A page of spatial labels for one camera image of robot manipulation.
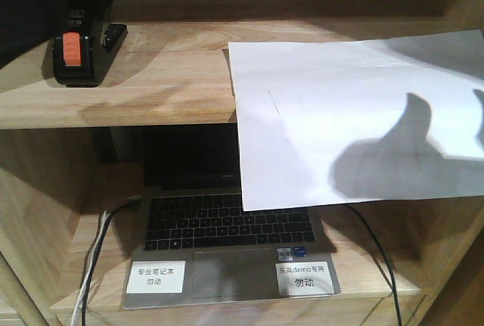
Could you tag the white paper sheet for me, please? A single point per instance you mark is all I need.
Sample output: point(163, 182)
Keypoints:
point(344, 122)

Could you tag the black stapler orange button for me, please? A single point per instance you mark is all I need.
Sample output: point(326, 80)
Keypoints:
point(85, 49)

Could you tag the grey laptop black keyboard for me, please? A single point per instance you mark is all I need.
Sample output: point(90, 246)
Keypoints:
point(192, 211)

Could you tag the white label right sticker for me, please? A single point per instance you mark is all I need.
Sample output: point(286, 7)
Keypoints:
point(300, 279)

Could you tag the white label sticker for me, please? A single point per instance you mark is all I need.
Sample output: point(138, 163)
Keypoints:
point(156, 277)
point(300, 279)

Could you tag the white label left sticker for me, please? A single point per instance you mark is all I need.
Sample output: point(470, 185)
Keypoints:
point(156, 277)

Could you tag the wooden shelf unit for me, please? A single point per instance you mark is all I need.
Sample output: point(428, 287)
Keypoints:
point(172, 70)

